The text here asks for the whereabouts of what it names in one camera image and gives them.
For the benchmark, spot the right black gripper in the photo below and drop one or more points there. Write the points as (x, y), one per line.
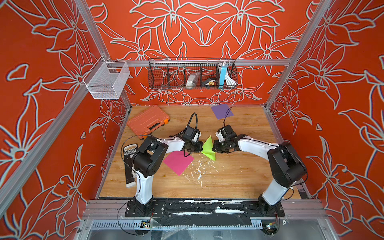
(215, 147)

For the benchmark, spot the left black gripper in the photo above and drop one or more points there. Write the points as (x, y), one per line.
(199, 148)

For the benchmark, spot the lime green square paper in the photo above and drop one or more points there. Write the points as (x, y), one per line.
(208, 149)

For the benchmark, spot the magenta square paper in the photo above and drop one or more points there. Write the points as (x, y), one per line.
(177, 162)

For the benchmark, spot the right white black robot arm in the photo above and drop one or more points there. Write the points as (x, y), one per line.
(286, 167)

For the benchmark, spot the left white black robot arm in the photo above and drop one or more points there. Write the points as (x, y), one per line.
(147, 161)

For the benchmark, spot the purple square paper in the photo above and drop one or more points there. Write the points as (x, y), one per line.
(222, 111)

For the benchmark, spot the orange plastic tool case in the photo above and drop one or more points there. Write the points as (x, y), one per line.
(148, 121)

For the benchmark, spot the black white bit holder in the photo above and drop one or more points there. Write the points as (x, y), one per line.
(128, 154)

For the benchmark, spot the clear plastic bag in basket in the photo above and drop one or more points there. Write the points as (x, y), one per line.
(192, 81)

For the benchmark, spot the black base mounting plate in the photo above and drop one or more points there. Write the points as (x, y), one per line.
(204, 212)

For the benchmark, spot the small black box in basket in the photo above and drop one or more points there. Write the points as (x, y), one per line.
(210, 82)

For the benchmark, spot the light blue box in basket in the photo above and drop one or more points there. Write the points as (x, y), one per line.
(223, 72)

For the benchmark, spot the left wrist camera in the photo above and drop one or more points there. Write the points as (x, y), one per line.
(191, 134)

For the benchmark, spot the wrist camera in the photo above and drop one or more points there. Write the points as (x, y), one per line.
(225, 133)
(191, 134)

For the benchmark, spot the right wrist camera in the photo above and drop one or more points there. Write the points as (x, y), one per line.
(225, 133)

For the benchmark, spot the black wire wall basket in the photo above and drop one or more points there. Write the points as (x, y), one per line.
(172, 73)

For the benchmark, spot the clear acrylic wall bin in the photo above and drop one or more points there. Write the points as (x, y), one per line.
(106, 83)

